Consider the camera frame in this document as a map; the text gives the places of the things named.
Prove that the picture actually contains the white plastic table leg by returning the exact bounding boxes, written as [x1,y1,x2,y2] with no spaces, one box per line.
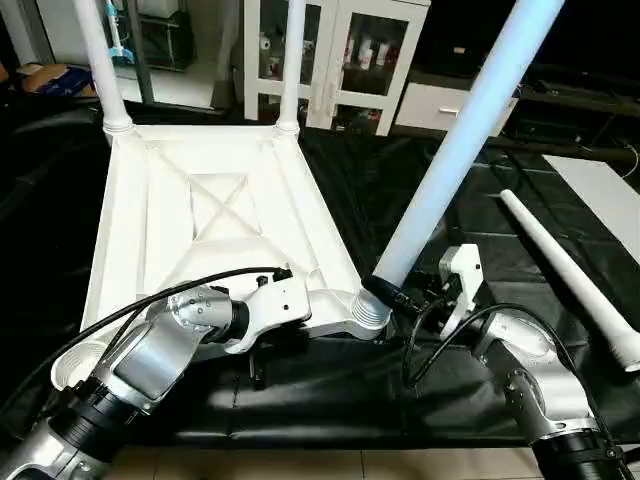
[74,0,135,137]
[497,188,640,374]
[350,0,567,329]
[274,0,307,135]

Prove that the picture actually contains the white plastic table top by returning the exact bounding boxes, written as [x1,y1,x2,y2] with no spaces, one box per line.
[50,120,393,393]

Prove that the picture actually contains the black work mat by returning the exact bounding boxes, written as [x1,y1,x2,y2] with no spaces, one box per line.
[0,95,640,449]

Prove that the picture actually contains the white drawer unit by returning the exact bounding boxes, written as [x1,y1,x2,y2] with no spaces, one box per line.
[392,82,521,136]

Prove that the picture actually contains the white flat board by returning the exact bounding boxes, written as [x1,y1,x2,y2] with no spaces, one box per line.
[543,153,640,251]

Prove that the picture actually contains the dark low media cabinet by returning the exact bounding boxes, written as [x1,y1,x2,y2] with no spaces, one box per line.
[510,50,640,156]

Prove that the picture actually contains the white glass door cabinet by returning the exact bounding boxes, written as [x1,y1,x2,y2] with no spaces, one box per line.
[243,0,431,137]

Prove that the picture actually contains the grey vertical metal pole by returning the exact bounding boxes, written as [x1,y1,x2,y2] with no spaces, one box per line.
[126,0,157,106]

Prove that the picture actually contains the brown cardboard box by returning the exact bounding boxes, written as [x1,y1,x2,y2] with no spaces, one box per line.
[20,63,99,99]

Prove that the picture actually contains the light blue plastic object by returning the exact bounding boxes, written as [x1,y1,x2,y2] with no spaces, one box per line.
[104,0,135,59]

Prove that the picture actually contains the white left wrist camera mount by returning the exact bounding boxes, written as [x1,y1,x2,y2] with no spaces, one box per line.
[224,274,314,357]

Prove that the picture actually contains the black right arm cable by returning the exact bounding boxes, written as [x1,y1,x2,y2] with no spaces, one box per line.
[402,290,601,431]

